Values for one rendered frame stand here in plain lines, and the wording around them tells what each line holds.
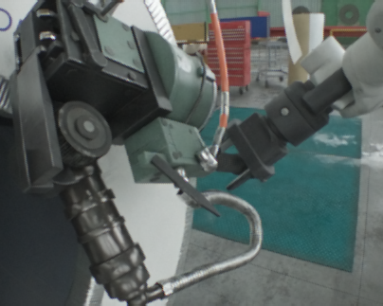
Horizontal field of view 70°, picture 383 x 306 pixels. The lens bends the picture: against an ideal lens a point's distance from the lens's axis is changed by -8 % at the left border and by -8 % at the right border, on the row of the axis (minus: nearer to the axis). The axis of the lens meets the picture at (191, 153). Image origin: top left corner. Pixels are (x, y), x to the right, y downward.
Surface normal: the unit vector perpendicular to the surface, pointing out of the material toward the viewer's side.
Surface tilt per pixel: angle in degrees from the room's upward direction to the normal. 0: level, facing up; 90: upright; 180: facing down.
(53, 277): 50
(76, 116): 58
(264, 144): 65
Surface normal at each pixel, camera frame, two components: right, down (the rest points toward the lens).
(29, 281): -0.39, -0.46
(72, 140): 0.77, -0.43
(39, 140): -0.55, -0.08
